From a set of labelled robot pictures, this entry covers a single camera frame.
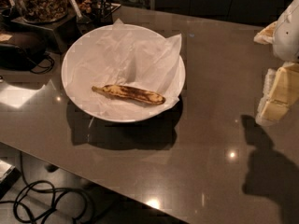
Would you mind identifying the white crumpled paper liner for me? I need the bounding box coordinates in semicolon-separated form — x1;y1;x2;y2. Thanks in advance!
64;18;183;120

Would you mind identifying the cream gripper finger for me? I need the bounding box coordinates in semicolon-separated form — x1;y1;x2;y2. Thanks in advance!
255;63;299;126
253;21;277;45

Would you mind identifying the black stand tray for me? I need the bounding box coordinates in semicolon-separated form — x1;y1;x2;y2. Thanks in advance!
8;2;122;54

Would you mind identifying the white bowl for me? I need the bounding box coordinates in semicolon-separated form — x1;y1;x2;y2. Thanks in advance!
61;23;187;123

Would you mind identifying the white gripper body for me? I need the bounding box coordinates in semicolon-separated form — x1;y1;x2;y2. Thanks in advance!
273;0;299;63

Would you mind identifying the black device with cable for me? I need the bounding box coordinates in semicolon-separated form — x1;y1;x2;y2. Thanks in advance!
0;31;55;74

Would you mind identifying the overripe spotted banana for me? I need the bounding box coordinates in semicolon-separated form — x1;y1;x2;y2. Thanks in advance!
92;85;165;105

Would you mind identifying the glass jar of nuts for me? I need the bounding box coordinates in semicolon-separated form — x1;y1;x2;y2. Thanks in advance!
15;0;68;23

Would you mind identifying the grey box on floor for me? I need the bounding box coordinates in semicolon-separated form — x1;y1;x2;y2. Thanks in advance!
0;160;21;199

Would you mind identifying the black floor cable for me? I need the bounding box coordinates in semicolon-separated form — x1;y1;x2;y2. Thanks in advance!
0;152;97;224

